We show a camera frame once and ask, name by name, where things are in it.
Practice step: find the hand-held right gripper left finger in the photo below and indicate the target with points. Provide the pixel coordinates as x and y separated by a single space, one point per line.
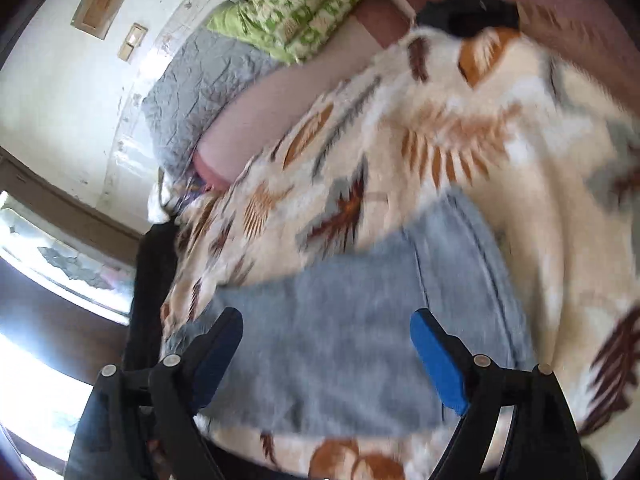
212 370

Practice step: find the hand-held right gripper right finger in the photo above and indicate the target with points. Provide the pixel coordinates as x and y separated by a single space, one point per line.
440 360

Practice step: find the denim pants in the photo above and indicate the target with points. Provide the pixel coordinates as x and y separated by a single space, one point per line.
340 340

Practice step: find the black cloth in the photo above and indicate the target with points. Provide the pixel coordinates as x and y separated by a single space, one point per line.
155 280

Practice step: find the white cloth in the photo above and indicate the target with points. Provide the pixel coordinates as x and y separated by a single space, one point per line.
159 200

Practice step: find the stained glass window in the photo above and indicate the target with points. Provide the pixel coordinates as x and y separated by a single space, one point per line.
60 265

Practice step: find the leaf printed blanket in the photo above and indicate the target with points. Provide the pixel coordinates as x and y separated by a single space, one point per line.
400 170

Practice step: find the pink pillow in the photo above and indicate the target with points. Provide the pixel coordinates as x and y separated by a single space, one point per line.
260 115

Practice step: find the grey quilted pillow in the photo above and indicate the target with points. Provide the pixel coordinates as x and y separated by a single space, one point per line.
195 90

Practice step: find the green patterned blanket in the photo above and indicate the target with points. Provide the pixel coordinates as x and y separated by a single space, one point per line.
305 10

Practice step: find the beige wall switch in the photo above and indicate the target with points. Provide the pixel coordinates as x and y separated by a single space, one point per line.
132 40

